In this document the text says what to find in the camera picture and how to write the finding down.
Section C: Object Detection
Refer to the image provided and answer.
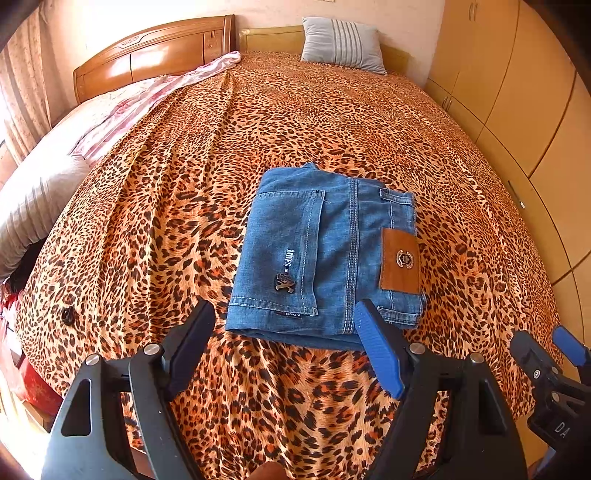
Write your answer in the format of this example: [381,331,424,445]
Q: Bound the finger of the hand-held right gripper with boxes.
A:
[510,329,563,394]
[551,325,591,372]

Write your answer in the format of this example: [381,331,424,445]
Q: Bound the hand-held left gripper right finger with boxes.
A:
[352,298,529,480]

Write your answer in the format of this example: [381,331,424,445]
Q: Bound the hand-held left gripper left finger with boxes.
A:
[41,299,217,480]

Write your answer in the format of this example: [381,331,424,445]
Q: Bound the blue denim pants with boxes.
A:
[225,162,428,352]

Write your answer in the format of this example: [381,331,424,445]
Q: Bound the leopard print blanket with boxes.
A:
[14,51,563,480]

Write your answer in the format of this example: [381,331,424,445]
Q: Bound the red cloth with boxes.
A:
[0,281,64,418]

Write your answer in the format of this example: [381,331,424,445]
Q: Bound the grey duvet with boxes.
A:
[0,154,92,280]

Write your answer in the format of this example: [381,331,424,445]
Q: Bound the pink floral sheet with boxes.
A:
[69,51,242,168]

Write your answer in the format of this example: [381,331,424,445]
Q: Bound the tan wooden wardrobe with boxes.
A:
[424,0,591,296]

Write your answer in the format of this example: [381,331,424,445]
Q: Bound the brown wooden headboard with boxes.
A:
[74,15,238,105]

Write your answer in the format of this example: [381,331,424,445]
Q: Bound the pale patterned curtain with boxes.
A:
[0,9,52,185]

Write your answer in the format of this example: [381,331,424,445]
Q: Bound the grey striped pillow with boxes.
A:
[301,17,387,76]

